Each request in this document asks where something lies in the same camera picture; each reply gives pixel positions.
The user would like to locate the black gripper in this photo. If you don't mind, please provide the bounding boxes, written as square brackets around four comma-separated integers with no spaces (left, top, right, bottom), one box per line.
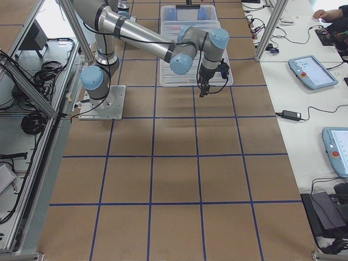
[198,65,218,97]

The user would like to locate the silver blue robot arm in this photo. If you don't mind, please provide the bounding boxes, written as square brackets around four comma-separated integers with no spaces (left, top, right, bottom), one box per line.
[74,1,229,97]

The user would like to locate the clear plastic box lid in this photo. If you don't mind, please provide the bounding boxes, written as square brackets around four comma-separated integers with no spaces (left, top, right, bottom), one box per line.
[158,20,234,88]

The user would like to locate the clear plastic storage box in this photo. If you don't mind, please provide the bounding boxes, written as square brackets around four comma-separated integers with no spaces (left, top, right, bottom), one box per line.
[160,5,218,22]

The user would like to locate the black power adapter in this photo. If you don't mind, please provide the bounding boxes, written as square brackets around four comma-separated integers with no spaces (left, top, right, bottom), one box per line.
[281,110,301,121]

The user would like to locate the blue teach pendant upper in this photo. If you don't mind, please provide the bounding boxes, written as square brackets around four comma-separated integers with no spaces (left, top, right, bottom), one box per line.
[288,55,338,90]

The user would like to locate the blue teach pendant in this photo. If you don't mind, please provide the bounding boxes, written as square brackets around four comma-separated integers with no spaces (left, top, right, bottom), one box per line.
[288,55,338,90]
[322,127,347,178]

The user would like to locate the blue teach pendant lower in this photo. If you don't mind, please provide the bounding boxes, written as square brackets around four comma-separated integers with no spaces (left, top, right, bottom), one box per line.
[322,127,347,178]

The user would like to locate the person at desk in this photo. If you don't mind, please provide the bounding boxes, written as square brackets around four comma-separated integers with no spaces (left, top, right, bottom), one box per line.
[313,5,347,52]

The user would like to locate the black box latch handle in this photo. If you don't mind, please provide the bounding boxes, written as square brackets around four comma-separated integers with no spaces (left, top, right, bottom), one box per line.
[175,4,201,10]

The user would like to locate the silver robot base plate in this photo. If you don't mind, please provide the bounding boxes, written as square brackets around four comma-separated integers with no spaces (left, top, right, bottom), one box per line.
[78,85,127,120]

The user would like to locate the aluminium frame post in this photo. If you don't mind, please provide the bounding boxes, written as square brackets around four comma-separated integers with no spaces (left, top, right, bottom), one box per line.
[255,0,288,61]

